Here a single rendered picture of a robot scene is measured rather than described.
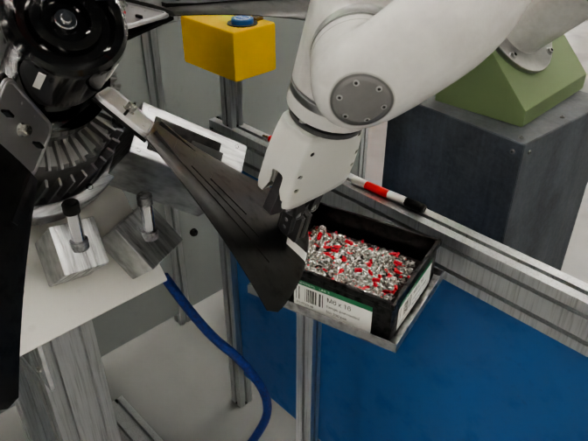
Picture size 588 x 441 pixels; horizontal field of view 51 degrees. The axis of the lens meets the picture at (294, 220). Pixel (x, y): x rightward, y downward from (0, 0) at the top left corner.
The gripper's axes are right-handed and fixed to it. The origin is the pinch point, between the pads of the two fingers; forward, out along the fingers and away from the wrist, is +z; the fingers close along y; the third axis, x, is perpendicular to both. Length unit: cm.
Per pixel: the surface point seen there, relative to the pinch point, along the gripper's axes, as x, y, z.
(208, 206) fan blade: -3.3, 10.3, -4.6
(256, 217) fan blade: -2.4, 3.7, -0.4
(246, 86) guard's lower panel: -78, -68, 51
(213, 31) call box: -47, -25, 7
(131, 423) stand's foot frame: -31, -2, 106
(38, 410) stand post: -31, 21, 72
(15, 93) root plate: -19.8, 21.6, -11.2
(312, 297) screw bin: 2.9, -5.3, 15.3
